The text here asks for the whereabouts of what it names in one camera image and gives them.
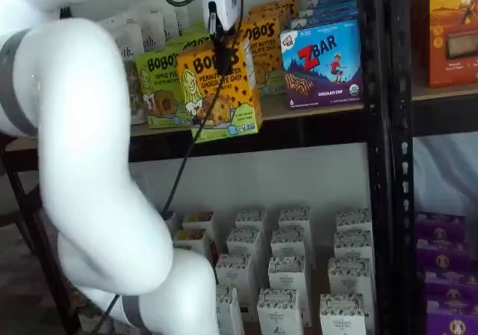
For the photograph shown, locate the purely elizabeth bag red label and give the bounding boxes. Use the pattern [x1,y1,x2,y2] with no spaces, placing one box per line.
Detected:
[99,12,149,126]

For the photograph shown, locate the large orange snack box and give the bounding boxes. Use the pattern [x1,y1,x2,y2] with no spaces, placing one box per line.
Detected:
[413,0,478,89]

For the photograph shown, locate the wooden shelf board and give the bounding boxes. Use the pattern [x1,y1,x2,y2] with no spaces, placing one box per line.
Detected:
[3,101,365,153]
[412,79,478,103]

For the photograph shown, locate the green Bobo's apple pie box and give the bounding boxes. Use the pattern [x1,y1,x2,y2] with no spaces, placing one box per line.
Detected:
[190,20,210,37]
[164,32,212,58]
[134,47,193,130]

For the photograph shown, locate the white cartons on lower shelf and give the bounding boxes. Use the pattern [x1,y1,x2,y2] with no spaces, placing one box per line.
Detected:
[164,204,374,335]

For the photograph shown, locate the white plastic sheet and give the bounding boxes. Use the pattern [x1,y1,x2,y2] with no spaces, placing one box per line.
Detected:
[412,135,478,216]

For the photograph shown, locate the black cable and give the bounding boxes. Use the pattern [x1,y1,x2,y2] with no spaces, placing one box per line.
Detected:
[89,0,246,335]

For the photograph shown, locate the green cookie box lower right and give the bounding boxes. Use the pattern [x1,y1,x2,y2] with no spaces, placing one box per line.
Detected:
[238,16,282,99]

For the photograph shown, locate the white box yellow label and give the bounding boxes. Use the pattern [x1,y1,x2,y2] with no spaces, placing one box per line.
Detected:
[181,210,216,239]
[172,228,208,257]

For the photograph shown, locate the white speckled carton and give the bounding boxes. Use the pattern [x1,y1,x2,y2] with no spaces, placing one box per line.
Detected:
[327,256,374,298]
[270,228,308,260]
[333,229,374,261]
[267,255,310,302]
[235,208,267,235]
[279,207,312,235]
[214,285,244,335]
[256,288,304,335]
[215,254,255,306]
[335,207,373,235]
[226,228,263,261]
[320,292,369,335]

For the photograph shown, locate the purely elizabeth granola bag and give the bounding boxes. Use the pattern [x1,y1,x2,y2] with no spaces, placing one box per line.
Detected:
[140,8,168,52]
[164,4,183,37]

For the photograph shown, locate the purple snack box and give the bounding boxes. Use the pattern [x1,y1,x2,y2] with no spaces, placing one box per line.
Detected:
[416,238,471,272]
[426,299,478,335]
[424,270,478,301]
[416,212,467,241]

